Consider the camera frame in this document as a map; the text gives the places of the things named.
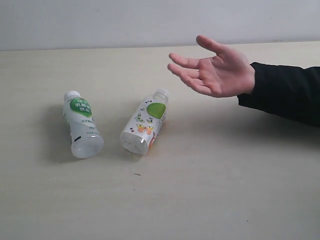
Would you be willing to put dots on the person's open bare hand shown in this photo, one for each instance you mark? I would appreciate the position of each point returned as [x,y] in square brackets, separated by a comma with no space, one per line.
[227,74]

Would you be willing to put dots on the clear bottle butterfly label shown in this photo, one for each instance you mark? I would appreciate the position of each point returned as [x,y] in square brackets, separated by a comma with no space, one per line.
[145,124]

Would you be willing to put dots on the black sleeved forearm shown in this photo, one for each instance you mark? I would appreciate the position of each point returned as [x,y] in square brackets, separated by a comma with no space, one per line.
[290,92]

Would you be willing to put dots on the white bottle green label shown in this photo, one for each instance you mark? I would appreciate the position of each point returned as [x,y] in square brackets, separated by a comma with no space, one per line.
[86,140]

